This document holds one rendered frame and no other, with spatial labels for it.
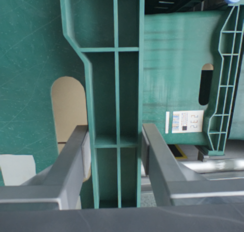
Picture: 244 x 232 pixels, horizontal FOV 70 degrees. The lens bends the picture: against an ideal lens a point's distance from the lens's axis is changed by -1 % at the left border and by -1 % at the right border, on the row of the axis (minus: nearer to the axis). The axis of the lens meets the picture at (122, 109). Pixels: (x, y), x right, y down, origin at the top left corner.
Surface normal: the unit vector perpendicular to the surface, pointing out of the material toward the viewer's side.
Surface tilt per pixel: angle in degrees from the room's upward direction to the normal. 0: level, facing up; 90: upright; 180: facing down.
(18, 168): 97
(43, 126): 97
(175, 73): 92
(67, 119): 92
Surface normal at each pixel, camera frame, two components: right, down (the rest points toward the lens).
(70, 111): 0.03, 0.25
